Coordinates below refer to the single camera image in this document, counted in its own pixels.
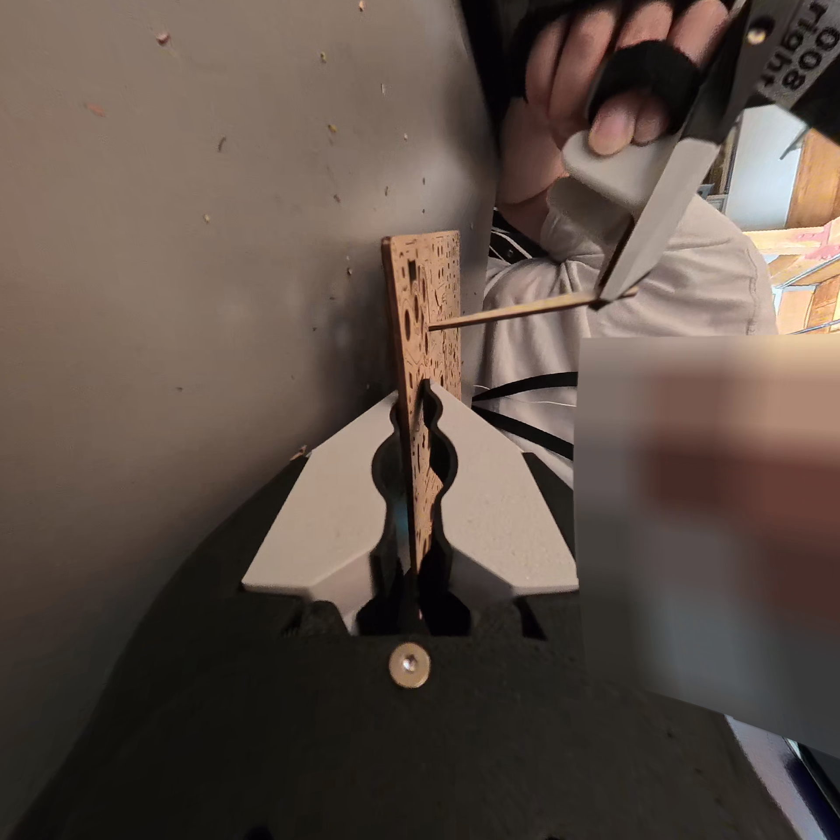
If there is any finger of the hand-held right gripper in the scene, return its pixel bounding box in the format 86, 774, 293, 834
597, 140, 724, 304

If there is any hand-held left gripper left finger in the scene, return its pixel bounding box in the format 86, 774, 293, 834
241, 391, 403, 636

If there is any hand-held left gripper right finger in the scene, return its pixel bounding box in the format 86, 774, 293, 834
423, 378, 580, 599

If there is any thin wooden stick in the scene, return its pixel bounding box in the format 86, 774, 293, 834
428, 287, 641, 330

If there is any laser-cut plywood parts sheet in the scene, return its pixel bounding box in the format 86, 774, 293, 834
382, 231, 463, 621

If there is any person's right hand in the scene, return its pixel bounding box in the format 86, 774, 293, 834
497, 0, 732, 223

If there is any person's white jacket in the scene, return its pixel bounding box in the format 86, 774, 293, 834
471, 209, 780, 463

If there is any brown cardboard box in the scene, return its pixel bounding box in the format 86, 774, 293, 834
784, 128, 840, 231

